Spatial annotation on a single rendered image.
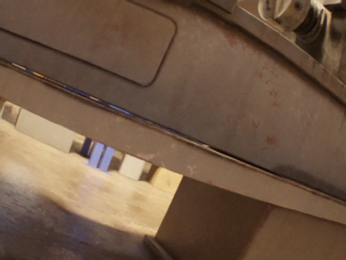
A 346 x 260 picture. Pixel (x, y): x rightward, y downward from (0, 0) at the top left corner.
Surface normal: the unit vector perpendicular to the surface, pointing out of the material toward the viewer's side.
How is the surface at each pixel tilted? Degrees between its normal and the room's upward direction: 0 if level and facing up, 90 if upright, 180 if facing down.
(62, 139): 90
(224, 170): 90
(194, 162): 90
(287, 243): 90
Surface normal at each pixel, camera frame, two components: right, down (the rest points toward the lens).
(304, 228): 0.33, 0.12
